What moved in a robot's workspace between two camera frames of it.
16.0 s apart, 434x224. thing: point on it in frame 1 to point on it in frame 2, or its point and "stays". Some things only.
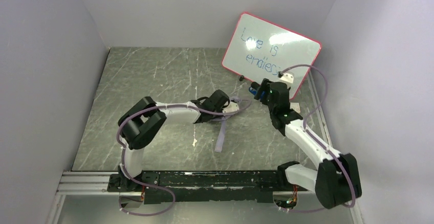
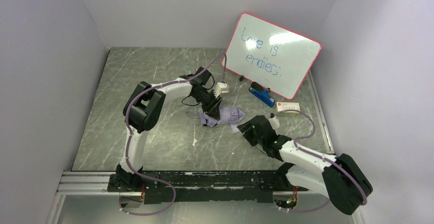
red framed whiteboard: x=258 y=49 stays
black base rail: x=167 y=186 stays
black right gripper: x=261 y=89 to x=248 y=129
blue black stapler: x=254 y=92 stays
